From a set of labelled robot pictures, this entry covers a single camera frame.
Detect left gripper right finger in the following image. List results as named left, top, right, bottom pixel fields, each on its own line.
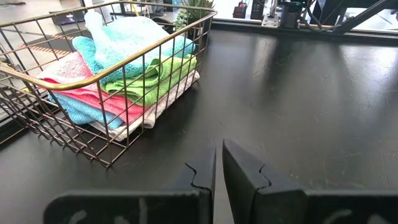
left=222, top=139, right=398, bottom=224

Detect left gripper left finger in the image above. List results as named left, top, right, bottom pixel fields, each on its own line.
left=43, top=141, right=217, bottom=224

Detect white waffle weave towel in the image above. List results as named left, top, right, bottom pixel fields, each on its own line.
left=88, top=70, right=200, bottom=142

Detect green microfiber towel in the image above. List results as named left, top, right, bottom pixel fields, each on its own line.
left=101, top=54, right=198, bottom=106

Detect blue towel with white tag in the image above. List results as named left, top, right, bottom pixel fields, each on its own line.
left=48, top=92, right=125, bottom=130

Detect pink microfiber towel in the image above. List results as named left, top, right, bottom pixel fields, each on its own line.
left=37, top=51, right=147, bottom=125

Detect blue microfiber towel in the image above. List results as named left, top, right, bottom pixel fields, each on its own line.
left=72, top=11, right=196, bottom=85

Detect gold wire basket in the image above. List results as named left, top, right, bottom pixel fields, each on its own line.
left=0, top=1, right=218, bottom=169

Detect silver mounting plate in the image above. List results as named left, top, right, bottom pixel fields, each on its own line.
left=261, top=14, right=280, bottom=28

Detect small potted plant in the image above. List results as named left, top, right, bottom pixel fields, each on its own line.
left=174, top=0, right=216, bottom=34

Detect black mat with striped edge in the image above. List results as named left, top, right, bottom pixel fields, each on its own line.
left=20, top=29, right=83, bottom=58

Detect black computer case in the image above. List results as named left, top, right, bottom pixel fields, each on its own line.
left=49, top=9, right=86, bottom=26

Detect black aluminium station frame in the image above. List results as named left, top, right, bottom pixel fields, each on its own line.
left=211, top=0, right=398, bottom=47

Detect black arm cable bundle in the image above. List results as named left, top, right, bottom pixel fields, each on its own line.
left=303, top=0, right=343, bottom=32

